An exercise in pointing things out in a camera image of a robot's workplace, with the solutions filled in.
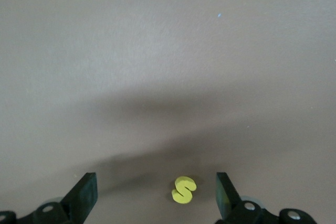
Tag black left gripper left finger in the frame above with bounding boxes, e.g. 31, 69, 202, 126
0, 172, 98, 224

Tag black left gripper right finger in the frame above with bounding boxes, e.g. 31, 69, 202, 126
214, 172, 316, 224

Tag yellow foam letter s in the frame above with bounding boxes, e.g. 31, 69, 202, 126
171, 176, 197, 205

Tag brown table cover sheet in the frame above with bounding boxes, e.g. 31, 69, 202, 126
0, 0, 336, 224

